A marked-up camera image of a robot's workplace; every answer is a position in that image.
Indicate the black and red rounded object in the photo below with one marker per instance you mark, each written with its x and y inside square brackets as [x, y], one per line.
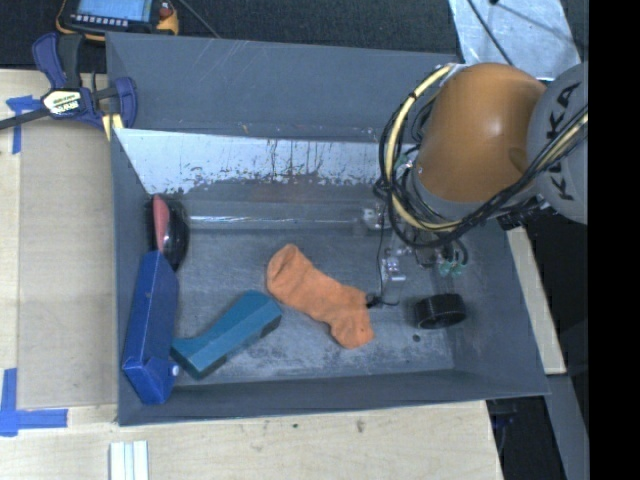
[177, 238]

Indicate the grey metal bin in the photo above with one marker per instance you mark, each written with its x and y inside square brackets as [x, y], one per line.
[310, 93]

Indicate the orange sock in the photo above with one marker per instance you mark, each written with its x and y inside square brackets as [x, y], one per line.
[320, 298]

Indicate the teal angled block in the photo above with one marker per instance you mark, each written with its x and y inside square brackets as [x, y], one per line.
[235, 330]

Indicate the blue box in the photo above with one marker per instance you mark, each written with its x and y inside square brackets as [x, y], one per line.
[150, 318]

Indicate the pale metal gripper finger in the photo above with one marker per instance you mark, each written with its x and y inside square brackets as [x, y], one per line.
[393, 270]
[371, 219]

